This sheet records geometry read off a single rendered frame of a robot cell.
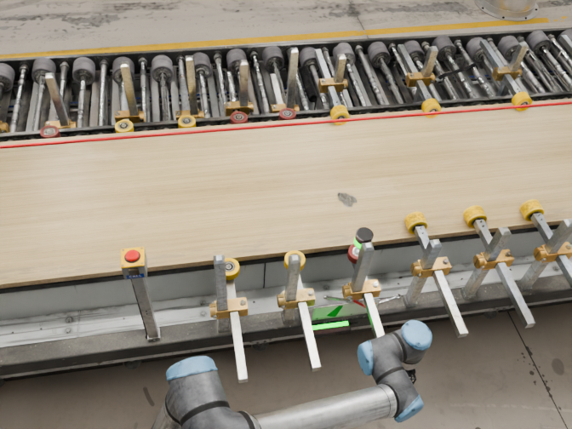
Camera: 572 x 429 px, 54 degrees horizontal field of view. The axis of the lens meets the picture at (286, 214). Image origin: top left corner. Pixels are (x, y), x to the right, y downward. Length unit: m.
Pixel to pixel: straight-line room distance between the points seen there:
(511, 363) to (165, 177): 1.98
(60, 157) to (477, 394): 2.25
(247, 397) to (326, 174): 1.15
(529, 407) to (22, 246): 2.41
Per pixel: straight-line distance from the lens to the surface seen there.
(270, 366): 2.88
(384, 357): 1.64
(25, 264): 2.24
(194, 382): 1.32
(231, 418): 1.31
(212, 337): 2.17
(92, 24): 5.07
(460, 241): 2.45
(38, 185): 2.48
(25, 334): 2.42
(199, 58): 3.08
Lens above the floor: 2.63
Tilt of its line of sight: 51 degrees down
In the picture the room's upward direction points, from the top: 5 degrees clockwise
